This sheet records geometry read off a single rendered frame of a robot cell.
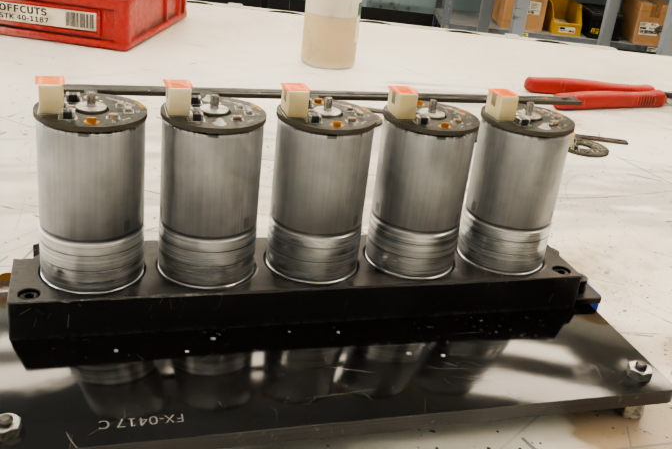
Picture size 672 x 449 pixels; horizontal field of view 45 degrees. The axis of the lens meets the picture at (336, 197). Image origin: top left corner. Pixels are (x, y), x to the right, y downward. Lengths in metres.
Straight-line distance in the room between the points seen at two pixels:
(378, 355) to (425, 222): 0.04
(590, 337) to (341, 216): 0.08
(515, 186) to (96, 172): 0.11
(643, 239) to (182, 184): 0.19
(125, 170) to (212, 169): 0.02
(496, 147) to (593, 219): 0.12
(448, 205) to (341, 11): 0.30
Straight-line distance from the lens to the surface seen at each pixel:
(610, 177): 0.39
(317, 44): 0.50
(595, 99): 0.49
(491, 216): 0.22
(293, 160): 0.20
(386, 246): 0.22
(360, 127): 0.20
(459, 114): 0.22
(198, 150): 0.19
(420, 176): 0.21
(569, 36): 4.34
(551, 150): 0.22
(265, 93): 0.22
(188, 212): 0.20
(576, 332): 0.23
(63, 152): 0.19
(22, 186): 0.31
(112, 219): 0.19
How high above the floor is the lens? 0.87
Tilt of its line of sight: 23 degrees down
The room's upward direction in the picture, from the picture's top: 7 degrees clockwise
